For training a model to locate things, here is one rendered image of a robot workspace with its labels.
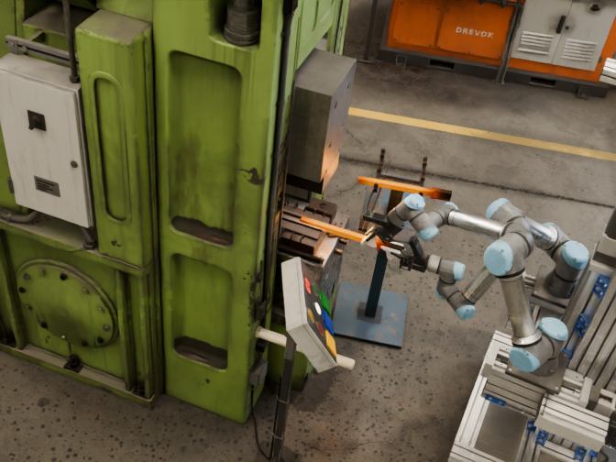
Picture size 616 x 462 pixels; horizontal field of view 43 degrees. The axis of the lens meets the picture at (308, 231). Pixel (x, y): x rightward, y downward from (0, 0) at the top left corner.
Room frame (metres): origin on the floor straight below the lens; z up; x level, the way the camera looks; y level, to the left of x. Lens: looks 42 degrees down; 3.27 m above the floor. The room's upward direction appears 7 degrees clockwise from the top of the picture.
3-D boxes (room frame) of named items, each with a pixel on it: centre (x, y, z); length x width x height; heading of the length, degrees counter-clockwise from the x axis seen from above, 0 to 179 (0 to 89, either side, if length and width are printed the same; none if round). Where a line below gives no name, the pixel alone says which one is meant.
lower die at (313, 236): (2.62, 0.14, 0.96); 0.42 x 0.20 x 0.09; 75
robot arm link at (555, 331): (2.12, -1.00, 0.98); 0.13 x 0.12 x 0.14; 138
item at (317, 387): (2.55, -0.11, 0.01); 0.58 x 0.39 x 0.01; 165
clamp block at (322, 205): (2.75, -0.05, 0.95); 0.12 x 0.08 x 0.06; 75
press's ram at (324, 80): (2.66, 0.13, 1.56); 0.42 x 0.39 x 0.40; 75
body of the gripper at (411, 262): (2.48, -0.47, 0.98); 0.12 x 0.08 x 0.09; 75
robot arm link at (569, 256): (2.60, -1.17, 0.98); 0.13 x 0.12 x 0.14; 30
